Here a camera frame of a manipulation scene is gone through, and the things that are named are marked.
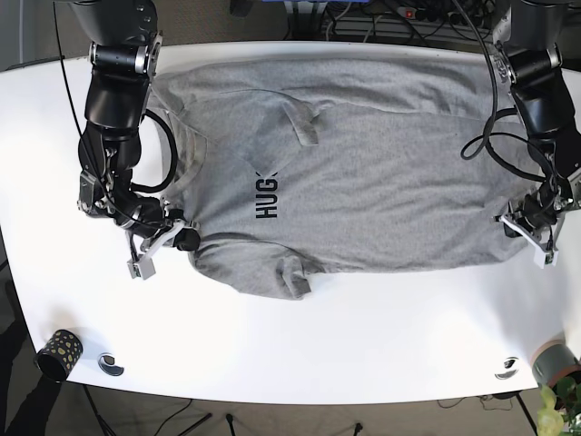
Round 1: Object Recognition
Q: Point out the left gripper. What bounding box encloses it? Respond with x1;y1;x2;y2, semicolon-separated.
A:
496;195;565;269

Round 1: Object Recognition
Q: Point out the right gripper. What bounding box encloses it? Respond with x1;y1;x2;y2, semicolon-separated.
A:
125;211;201;280

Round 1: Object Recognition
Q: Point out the grey T-shirt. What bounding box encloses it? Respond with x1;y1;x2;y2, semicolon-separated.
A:
149;58;535;300

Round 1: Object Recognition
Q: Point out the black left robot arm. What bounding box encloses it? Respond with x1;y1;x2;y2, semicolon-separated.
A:
460;1;580;268

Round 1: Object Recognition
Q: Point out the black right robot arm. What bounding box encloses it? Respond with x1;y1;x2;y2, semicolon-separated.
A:
69;1;201;280

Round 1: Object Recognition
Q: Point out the grey plant pot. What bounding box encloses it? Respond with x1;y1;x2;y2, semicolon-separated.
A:
530;340;580;388

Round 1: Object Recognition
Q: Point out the right silver table grommet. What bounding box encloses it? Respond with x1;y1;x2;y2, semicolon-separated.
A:
494;356;521;381

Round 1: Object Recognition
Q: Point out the silver table grommet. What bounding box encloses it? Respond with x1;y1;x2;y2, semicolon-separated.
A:
494;356;521;381
97;353;124;377

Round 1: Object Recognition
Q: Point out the left silver table grommet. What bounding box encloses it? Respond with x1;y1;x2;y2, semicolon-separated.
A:
97;353;124;377

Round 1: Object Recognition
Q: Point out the green potted plant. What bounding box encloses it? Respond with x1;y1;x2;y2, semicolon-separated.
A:
537;375;580;436

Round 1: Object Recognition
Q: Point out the black dotted cup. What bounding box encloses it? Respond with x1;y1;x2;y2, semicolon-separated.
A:
34;329;84;383

